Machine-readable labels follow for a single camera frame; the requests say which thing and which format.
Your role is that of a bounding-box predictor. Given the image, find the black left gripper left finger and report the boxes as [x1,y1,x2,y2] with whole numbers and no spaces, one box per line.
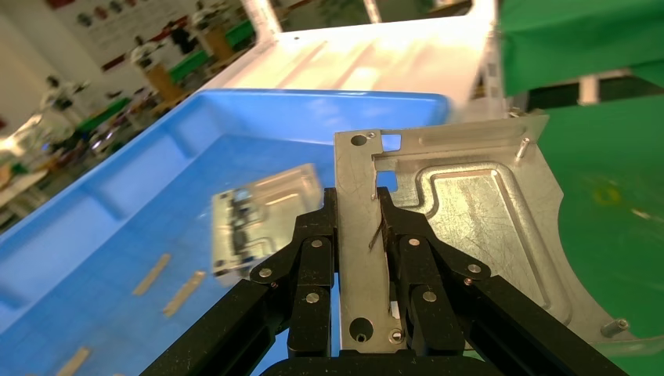
[139,187,339,376]

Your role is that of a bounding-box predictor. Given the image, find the beige tape strip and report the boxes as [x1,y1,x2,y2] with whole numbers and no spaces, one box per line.
[56,346,92,376]
[162,270,207,319]
[132,253,172,298]

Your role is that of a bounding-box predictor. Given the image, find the white metal rack shelf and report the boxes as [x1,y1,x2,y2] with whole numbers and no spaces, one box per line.
[199,0,507,123]

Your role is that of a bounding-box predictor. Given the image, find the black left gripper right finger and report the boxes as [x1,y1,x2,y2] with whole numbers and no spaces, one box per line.
[377,186,629,376]

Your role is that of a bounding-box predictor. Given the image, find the blue plastic bin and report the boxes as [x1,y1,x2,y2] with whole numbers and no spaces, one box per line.
[0,88,453,376]

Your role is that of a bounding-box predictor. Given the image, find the stamped metal bracket part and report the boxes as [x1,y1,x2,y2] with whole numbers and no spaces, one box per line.
[211,163,323,288]
[333,114,639,356]

